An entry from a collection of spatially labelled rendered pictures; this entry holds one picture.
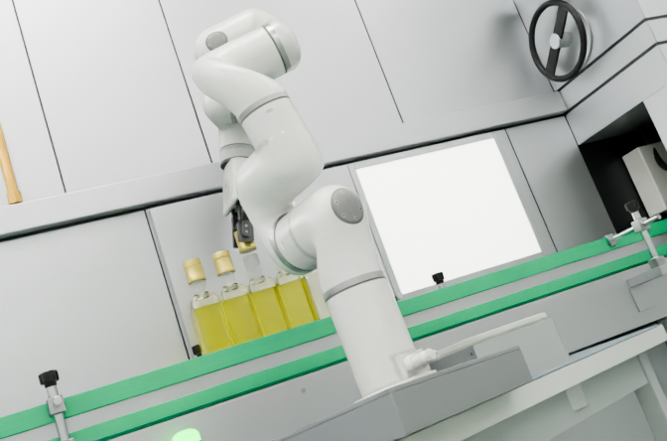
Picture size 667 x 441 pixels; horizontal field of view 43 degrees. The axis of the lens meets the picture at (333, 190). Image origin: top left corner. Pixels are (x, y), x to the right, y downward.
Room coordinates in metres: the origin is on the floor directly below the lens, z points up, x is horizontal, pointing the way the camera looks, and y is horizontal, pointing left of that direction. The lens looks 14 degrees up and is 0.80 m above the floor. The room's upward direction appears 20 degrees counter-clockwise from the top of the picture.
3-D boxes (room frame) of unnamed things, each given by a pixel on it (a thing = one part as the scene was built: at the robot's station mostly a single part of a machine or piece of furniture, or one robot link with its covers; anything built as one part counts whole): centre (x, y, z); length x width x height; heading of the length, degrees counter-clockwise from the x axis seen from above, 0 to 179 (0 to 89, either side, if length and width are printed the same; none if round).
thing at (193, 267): (1.58, 0.30, 1.14); 0.04 x 0.04 x 0.04
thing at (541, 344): (1.58, -0.15, 0.79); 0.27 x 0.17 x 0.08; 25
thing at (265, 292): (1.63, 0.20, 0.99); 0.06 x 0.06 x 0.21; 26
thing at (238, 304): (1.61, 0.25, 0.99); 0.06 x 0.06 x 0.21; 26
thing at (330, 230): (1.23, 0.03, 1.03); 0.13 x 0.10 x 0.16; 43
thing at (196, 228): (1.89, -0.03, 1.15); 0.90 x 0.03 x 0.34; 115
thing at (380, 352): (1.21, 0.00, 0.87); 0.16 x 0.13 x 0.15; 51
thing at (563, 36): (2.07, -0.69, 1.49); 0.21 x 0.05 x 0.21; 25
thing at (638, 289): (1.87, -0.59, 0.90); 0.17 x 0.05 x 0.23; 25
